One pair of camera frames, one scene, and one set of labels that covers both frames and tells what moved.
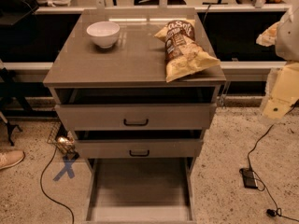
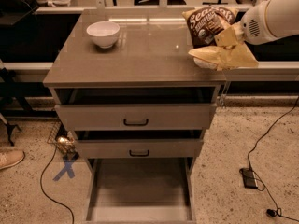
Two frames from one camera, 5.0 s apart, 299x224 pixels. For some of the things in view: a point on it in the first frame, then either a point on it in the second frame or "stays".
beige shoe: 8,158 stays
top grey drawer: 136,109 stays
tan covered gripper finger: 277,108 to 237,56
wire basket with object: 64,140 stays
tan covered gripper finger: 268,36 to 228,16
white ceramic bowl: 104,33 stays
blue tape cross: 68,170 stays
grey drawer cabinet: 137,133 stays
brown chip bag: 183,56 to 205,22
